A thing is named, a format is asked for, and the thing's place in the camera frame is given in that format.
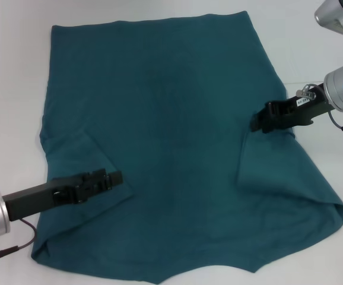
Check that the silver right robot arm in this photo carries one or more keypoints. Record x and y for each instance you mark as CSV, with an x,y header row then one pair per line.
x,y
340,86

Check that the teal blue shirt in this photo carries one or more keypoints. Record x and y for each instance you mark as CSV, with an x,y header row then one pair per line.
x,y
165,133

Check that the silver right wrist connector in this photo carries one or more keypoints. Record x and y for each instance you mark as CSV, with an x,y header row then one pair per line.
x,y
306,92

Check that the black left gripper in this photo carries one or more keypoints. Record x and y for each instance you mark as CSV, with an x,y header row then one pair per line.
x,y
35,199

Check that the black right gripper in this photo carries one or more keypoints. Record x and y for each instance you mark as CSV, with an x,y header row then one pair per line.
x,y
302,111

